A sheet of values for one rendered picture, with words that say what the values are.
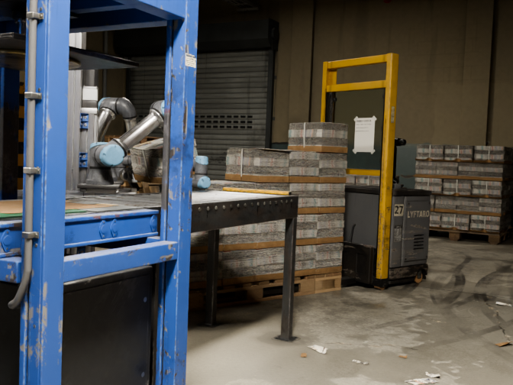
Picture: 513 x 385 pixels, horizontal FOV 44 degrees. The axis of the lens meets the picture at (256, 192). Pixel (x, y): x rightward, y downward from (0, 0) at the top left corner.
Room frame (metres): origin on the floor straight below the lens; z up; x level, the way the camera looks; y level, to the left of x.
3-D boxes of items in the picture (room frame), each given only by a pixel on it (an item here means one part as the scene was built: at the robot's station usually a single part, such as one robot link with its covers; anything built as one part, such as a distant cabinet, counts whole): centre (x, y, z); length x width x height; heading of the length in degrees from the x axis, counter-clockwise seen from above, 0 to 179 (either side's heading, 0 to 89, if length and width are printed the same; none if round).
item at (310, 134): (4.93, -0.46, 0.65); 0.39 x 0.30 x 1.29; 39
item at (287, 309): (3.47, -0.20, 0.34); 0.06 x 0.06 x 0.68; 62
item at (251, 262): (4.47, 0.10, 0.42); 1.17 x 0.39 x 0.83; 129
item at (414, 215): (5.44, -1.08, 0.40); 0.69 x 0.55 x 0.80; 39
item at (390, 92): (4.95, -1.01, 0.97); 0.09 x 0.09 x 1.75; 39
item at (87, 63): (2.12, 0.80, 1.30); 0.55 x 0.55 x 0.03; 62
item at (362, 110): (5.22, -0.81, 1.28); 0.57 x 0.01 x 0.65; 39
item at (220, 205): (2.90, 0.10, 0.74); 1.34 x 0.05 x 0.12; 152
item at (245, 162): (4.55, 0.00, 0.95); 0.38 x 0.29 x 0.23; 41
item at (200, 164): (3.74, 0.34, 0.94); 0.11 x 0.08 x 0.11; 34
